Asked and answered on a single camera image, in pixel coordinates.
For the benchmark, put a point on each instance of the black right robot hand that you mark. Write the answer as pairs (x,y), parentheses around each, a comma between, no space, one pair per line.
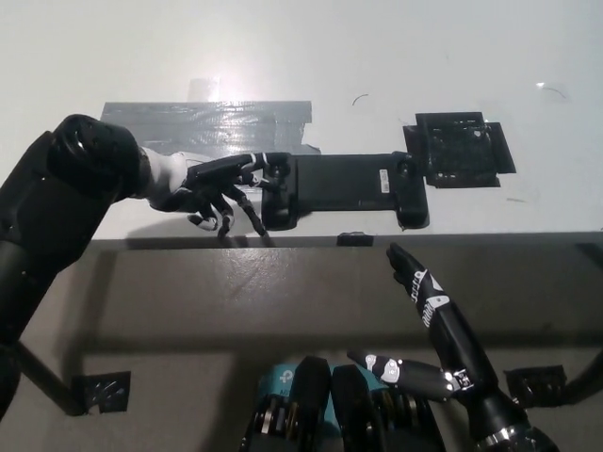
(450,339)

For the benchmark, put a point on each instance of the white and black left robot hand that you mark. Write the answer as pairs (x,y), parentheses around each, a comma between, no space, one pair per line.
(165,181)

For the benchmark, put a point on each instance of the black game controller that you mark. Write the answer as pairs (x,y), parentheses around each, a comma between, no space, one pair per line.
(339,183)

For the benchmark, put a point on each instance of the black table leg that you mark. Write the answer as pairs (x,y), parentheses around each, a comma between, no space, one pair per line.
(52,381)
(584,376)

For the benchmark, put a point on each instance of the square black tape patch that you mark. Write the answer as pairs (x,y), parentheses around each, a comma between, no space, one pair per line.
(459,148)

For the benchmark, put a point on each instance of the black robot torso teal tops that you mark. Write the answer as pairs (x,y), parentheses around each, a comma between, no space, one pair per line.
(330,414)

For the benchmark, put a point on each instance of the large grey duct tape patch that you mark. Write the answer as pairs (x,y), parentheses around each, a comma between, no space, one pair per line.
(226,124)

